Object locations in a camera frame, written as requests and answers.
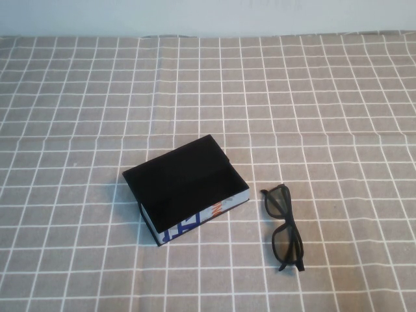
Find black framed glasses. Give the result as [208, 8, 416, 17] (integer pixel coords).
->
[259, 183, 307, 273]

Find glasses case with printed sides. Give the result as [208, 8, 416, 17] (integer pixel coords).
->
[122, 134, 252, 248]

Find grey white checked tablecloth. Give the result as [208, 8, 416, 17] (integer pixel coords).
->
[0, 30, 416, 312]

